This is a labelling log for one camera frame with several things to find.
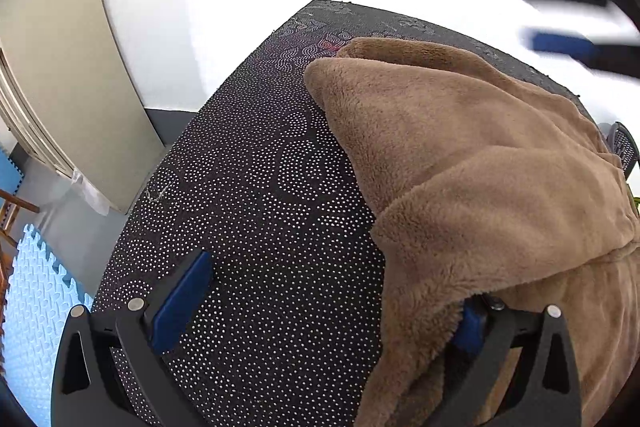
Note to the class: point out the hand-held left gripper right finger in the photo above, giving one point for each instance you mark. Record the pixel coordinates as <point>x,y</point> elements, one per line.
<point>471,332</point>

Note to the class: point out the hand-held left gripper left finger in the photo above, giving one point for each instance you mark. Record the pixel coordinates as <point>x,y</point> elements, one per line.
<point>180,307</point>

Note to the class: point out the brown fleece garment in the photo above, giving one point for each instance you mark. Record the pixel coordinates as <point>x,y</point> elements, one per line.
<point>475,157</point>

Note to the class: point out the black wicker chair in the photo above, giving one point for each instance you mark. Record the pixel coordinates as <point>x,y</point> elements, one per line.
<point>625,147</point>

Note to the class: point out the dark patterned tablecloth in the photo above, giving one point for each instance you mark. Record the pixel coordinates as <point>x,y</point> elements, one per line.
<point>260,207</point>

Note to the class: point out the blue foam floor mat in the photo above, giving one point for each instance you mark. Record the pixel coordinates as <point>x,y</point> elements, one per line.
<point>40,307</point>

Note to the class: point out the wooden chair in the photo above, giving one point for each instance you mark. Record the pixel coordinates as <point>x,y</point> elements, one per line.
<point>15,207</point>

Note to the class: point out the beige door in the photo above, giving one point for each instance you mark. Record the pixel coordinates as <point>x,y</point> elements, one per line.
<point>55,57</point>

